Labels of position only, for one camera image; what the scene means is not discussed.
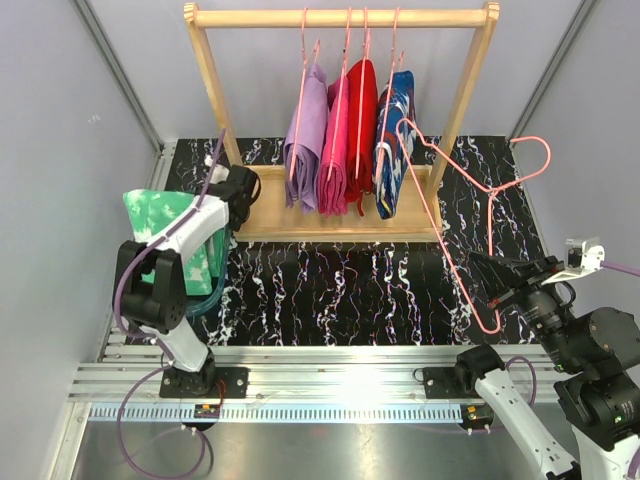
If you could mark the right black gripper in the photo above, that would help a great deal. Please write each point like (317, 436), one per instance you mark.
(521, 279)

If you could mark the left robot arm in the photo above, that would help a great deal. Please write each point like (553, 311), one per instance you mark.
(150, 298)

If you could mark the pink hanger with red trousers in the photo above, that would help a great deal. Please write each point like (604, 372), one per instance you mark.
(365, 55)

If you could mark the red folded trousers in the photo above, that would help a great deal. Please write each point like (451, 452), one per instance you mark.
(356, 189)

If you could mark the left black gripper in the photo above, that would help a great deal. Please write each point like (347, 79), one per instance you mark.
(245, 185)

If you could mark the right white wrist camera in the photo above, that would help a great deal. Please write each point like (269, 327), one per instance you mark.
(584, 256)

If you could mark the black marble pattern mat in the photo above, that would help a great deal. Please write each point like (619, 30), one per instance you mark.
(352, 294)

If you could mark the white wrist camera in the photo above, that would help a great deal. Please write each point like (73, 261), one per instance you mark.
(215, 172)
(584, 256)

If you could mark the wooden clothes rack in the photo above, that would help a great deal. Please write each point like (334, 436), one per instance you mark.
(418, 219)

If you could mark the blue patterned folded trousers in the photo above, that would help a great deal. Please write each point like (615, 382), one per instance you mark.
(394, 137)

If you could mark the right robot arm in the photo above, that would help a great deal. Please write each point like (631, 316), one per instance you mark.
(595, 351)

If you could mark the pink hanger with lilac trousers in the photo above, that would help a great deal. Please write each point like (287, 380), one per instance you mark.
(305, 61)

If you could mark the green white trousers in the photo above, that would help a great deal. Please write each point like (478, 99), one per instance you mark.
(152, 211)

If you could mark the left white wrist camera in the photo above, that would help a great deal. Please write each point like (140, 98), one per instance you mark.
(215, 172)

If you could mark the pink folded trousers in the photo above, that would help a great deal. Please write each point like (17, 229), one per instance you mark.
(331, 180)

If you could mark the lilac folded trousers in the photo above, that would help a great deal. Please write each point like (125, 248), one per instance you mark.
(304, 142)

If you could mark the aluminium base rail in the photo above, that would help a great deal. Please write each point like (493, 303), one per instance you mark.
(353, 384)

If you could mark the pink hanger with blue trousers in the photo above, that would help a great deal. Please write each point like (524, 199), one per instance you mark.
(394, 62)

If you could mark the transparent blue plastic bin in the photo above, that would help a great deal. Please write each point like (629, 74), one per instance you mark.
(198, 309)

